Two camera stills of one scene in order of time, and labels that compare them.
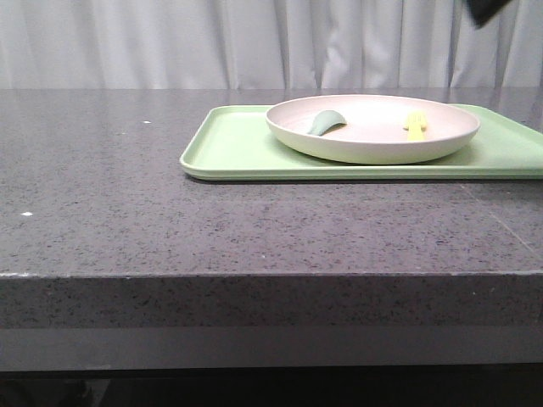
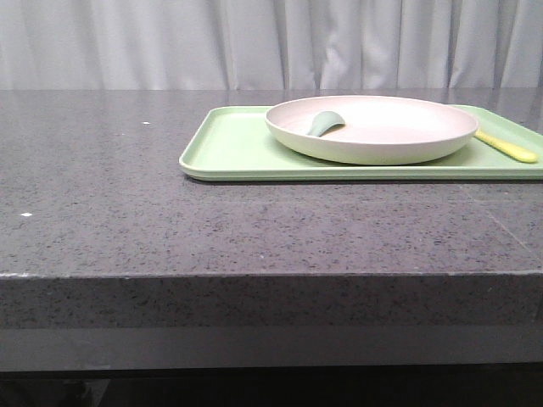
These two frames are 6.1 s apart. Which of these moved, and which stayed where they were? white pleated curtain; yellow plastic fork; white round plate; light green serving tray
Moved: yellow plastic fork
Stayed: white round plate; light green serving tray; white pleated curtain
